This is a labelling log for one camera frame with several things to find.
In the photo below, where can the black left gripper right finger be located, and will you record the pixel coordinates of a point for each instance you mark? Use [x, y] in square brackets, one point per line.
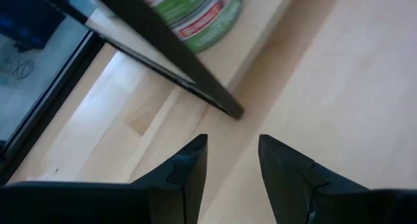
[299, 194]

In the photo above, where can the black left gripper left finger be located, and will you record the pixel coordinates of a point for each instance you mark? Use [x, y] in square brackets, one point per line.
[146, 201]

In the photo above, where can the tin can with plain lid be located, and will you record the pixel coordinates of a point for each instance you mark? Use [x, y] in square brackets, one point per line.
[177, 6]
[218, 32]

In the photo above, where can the wooden shelf with black legs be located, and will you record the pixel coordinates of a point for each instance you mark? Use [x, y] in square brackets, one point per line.
[195, 74]

